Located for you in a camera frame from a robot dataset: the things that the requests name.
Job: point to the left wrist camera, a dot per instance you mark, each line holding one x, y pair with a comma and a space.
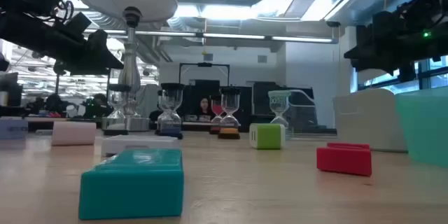
77, 24

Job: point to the green and white cube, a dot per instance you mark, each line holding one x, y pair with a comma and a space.
267, 136

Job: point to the black partition panels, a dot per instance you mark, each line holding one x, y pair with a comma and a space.
245, 105

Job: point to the long ceiling light bar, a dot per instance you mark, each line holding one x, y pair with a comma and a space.
231, 36

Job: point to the black-capped hourglass orange sand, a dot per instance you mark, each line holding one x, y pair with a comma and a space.
230, 103

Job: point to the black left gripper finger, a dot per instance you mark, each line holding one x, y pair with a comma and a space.
101, 59

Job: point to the background wooden desk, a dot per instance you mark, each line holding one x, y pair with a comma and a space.
196, 124

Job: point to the teal translucent tray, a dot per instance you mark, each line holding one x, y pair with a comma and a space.
425, 129

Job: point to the lavender plastic box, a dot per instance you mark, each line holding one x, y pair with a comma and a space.
12, 129

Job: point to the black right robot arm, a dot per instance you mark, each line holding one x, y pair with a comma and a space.
439, 3

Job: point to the black-capped hourglass white sand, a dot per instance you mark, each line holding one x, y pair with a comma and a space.
117, 99

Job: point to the black-capped hourglass blue sand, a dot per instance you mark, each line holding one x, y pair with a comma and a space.
171, 99

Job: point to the mint-capped hourglass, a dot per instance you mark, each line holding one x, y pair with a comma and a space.
279, 103

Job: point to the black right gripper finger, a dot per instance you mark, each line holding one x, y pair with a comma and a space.
369, 57

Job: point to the black cabinet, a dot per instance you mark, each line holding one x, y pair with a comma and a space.
260, 94

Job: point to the pink plastic cube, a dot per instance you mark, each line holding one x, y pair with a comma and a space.
73, 133

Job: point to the white plastic bin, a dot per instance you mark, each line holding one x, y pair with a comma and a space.
367, 122

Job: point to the white rectangular plastic box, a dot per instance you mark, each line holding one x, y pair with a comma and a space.
140, 143

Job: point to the grey cloth cover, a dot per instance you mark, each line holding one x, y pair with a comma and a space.
147, 98

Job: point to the red box with white label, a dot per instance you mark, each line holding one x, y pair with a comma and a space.
344, 162

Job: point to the teal rectangular plastic box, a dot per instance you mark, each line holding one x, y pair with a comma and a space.
131, 185

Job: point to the window with dark frame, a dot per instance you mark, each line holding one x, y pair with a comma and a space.
439, 63

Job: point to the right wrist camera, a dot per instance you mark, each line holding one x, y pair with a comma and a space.
385, 24

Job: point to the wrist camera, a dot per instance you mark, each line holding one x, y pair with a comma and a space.
77, 24
385, 24

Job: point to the person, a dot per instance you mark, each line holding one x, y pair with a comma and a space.
55, 103
204, 106
154, 115
99, 101

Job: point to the black monitor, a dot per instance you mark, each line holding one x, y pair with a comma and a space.
12, 92

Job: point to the black metal frame rig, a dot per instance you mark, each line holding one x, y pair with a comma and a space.
204, 64

